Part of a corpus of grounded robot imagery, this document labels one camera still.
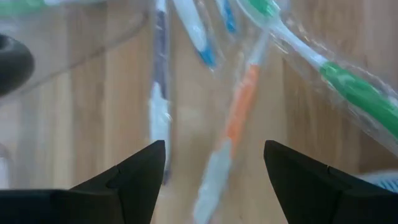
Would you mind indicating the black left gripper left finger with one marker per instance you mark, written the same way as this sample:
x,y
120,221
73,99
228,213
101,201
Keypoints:
x,y
124,202

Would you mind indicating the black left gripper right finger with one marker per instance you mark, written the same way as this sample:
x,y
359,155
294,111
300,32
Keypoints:
x,y
311,202

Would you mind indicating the blue and white toothbrush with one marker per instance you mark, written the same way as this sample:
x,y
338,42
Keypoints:
x,y
228,18
196,31
384,182

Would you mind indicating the orange and white toothbrush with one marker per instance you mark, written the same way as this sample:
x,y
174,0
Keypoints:
x,y
241,105

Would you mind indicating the green and white toothbrush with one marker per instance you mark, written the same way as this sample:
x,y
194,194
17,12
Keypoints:
x,y
18,7
357,90

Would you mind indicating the purple and white toothbrush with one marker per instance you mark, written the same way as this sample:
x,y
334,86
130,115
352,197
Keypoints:
x,y
161,56

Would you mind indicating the clear plastic bin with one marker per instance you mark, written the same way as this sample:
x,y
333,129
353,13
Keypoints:
x,y
77,37

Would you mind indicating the black round knob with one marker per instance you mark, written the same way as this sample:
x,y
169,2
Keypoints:
x,y
12,65

